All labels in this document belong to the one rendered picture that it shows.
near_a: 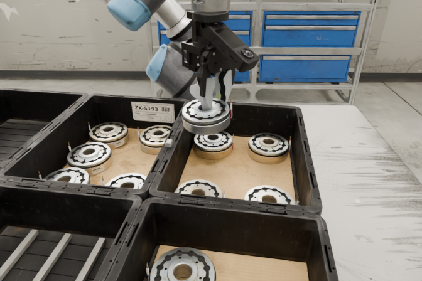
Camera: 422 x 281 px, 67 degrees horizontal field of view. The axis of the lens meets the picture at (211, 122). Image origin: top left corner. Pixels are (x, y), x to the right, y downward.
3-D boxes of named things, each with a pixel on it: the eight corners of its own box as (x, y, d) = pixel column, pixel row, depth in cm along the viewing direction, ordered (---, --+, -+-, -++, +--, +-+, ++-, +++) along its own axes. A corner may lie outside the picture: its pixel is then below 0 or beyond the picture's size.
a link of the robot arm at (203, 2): (238, -13, 60) (207, -8, 55) (238, 13, 62) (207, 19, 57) (210, -16, 65) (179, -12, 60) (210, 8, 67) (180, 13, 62)
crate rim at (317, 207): (322, 224, 53) (324, 214, 52) (147, 206, 57) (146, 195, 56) (299, 113, 87) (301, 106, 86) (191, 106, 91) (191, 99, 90)
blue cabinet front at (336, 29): (258, 81, 266) (263, 10, 239) (345, 81, 265) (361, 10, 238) (258, 82, 264) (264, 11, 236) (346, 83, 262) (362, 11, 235)
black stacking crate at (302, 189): (311, 261, 58) (322, 216, 52) (152, 242, 62) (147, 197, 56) (294, 143, 92) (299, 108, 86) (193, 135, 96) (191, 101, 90)
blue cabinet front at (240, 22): (162, 80, 268) (156, 10, 240) (248, 81, 266) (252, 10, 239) (161, 81, 265) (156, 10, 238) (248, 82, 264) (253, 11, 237)
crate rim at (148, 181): (92, 100, 95) (90, 93, 94) (191, 106, 91) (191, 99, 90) (-6, 189, 61) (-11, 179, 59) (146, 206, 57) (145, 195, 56)
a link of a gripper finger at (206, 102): (193, 108, 73) (198, 68, 70) (211, 116, 70) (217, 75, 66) (183, 110, 71) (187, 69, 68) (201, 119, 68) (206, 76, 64)
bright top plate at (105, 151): (84, 141, 85) (83, 139, 84) (118, 147, 82) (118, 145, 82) (58, 163, 76) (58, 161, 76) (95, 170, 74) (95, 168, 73)
